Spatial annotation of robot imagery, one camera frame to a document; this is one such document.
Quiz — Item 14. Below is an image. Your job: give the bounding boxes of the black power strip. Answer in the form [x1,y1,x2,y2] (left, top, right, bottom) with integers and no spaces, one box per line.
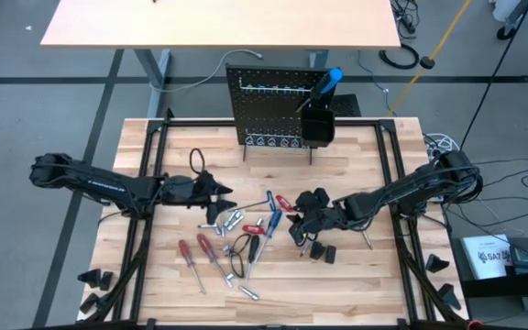
[390,0,422,37]

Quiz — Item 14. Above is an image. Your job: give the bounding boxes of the black triangular bracket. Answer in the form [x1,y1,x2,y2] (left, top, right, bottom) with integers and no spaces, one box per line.
[436,282,462,312]
[99,270,115,292]
[77,269,103,289]
[79,292,100,315]
[425,253,451,275]

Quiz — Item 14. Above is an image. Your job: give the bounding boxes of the black coiled cable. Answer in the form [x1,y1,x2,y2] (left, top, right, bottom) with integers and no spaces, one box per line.
[378,43,421,71]

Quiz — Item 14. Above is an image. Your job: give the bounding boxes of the black safety glasses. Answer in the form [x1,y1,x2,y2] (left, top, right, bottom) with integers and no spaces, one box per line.
[228,232,252,280]

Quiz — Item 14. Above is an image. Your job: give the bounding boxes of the black plastic peg board bin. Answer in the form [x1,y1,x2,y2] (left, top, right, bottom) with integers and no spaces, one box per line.
[300,104,336,149]

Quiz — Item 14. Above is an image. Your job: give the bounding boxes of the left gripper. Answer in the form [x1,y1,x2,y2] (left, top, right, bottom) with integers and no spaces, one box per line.
[160,171,238,226]

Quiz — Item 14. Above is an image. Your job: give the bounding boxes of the grey desk leg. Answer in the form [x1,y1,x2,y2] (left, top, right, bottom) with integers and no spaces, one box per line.
[308,49,331,70]
[133,49,173,119]

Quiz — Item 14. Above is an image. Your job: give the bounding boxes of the black cart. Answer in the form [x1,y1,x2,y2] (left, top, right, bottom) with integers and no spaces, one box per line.
[450,236,528,317]

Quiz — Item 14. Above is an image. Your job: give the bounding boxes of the thin black cable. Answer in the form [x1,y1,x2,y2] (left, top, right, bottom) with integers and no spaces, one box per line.
[458,0,528,151]

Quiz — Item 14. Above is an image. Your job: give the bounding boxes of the black blue handled screwdriver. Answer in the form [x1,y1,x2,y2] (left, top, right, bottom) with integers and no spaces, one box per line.
[294,67,344,114]

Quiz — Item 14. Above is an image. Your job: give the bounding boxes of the black mesh mat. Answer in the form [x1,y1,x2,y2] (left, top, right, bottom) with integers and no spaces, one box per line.
[330,93,363,118]

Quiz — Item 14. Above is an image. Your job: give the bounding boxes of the chrome extension bar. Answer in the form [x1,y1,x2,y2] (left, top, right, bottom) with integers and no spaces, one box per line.
[238,286,261,303]

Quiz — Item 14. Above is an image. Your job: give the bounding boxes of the black aluminium table frame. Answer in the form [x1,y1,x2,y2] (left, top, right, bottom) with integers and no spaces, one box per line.
[76,107,470,330]

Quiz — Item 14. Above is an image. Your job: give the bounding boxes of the white coiled cable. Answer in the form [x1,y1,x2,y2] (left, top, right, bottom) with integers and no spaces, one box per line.
[423,132,460,160]

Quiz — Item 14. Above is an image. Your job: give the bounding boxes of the blue T-handle hex key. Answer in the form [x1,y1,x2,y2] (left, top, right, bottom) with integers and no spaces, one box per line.
[220,190,278,215]

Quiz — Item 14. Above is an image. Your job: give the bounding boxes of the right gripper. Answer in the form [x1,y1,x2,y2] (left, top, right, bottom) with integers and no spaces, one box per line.
[286,200,356,247]

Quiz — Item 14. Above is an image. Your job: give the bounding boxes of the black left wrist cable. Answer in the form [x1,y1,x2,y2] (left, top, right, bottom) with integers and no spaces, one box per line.
[189,147,207,178]

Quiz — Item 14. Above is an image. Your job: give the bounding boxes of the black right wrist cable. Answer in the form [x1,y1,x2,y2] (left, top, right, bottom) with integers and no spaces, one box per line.
[293,226,314,247]

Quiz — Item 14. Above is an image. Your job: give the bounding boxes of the white object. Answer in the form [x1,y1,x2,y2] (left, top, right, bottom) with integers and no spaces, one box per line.
[490,0,522,23]

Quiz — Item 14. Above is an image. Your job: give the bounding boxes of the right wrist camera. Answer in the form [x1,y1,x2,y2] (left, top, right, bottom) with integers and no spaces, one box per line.
[295,186,332,212]

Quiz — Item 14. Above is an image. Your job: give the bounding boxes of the double ring metal tool rack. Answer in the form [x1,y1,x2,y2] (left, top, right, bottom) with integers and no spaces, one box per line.
[244,130,303,150]

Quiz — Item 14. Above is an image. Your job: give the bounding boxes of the white printed booklet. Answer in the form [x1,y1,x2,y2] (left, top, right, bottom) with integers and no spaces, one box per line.
[459,233,513,281]

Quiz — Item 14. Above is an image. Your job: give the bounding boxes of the grey cable with plug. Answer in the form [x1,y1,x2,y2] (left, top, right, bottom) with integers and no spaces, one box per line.
[149,49,264,94]

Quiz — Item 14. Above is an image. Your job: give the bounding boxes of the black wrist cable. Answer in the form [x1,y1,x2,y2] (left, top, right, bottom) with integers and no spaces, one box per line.
[293,226,314,247]
[189,147,207,178]

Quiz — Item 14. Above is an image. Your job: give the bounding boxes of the light wood desk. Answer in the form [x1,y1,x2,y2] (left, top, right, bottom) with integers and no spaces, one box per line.
[39,0,402,50]

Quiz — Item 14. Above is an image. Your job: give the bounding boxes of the yellow cable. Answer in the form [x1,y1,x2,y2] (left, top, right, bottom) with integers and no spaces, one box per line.
[386,0,474,116]

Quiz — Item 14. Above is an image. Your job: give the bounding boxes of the black peg board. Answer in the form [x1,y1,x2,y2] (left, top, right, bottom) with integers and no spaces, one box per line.
[225,63,338,165]

